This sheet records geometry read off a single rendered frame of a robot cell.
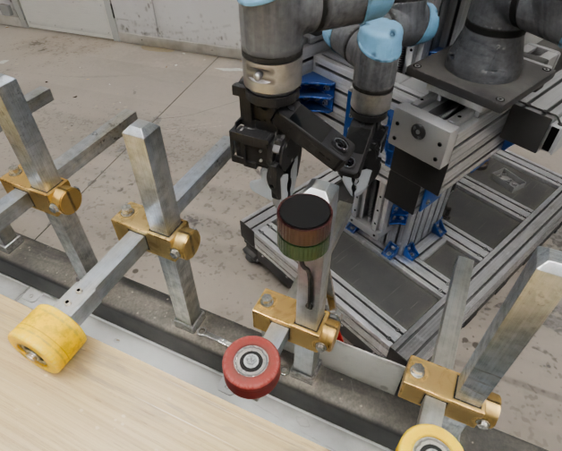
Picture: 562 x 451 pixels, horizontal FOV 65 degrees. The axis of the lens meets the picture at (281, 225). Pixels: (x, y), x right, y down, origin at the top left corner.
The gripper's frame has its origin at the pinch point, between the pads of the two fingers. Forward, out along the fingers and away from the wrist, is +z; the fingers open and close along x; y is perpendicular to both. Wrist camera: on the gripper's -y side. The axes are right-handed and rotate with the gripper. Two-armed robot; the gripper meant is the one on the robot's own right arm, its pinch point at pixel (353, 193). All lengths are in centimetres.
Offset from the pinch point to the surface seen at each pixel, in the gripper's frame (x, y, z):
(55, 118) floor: 212, 88, 83
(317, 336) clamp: -6.4, -39.0, -4.0
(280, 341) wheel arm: -1.5, -41.6, -3.2
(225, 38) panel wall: 159, 209, 69
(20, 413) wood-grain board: 23, -67, -7
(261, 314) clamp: 3.0, -38.9, -4.0
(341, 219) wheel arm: -1.1, -12.2, -3.2
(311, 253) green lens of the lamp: -6, -43, -27
